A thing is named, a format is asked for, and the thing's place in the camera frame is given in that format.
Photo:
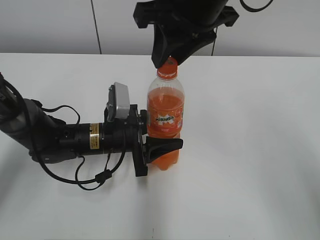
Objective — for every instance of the orange bottle cap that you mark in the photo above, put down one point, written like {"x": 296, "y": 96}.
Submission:
{"x": 169, "y": 70}

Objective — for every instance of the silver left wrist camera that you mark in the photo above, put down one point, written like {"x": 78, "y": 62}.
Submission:
{"x": 118, "y": 105}

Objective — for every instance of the orange Mirinda soda bottle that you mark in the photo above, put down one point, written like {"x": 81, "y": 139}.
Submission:
{"x": 165, "y": 107}

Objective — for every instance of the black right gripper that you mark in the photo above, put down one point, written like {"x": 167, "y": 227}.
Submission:
{"x": 191, "y": 15}

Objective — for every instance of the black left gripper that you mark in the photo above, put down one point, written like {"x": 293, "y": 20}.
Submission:
{"x": 125, "y": 135}

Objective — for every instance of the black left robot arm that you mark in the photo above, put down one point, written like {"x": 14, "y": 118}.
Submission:
{"x": 50, "y": 140}

